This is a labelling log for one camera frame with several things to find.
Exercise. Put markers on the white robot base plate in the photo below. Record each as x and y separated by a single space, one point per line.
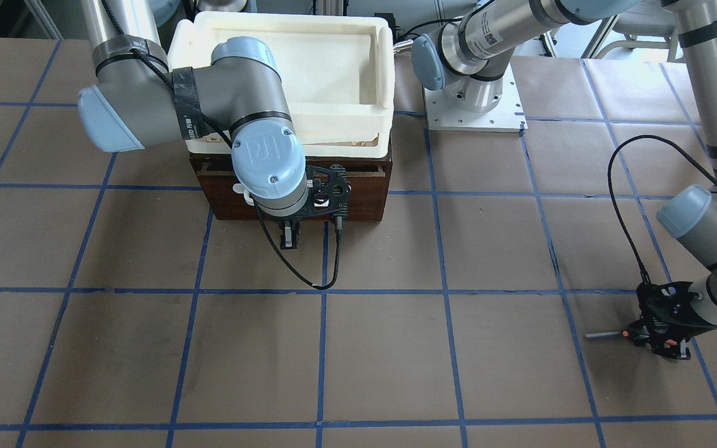
472 105

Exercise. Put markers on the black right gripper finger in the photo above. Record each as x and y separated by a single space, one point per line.
285 237
295 228

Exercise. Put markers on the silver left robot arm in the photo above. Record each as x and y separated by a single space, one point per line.
467 57

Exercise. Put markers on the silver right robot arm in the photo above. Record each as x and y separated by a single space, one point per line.
139 101

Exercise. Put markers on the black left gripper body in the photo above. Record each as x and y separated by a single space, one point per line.
645 330

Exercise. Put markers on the dark wooden drawer cabinet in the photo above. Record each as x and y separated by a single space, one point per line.
362 212

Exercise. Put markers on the grey orange scissors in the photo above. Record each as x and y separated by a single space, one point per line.
607 334

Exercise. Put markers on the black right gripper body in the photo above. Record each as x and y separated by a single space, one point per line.
288 222

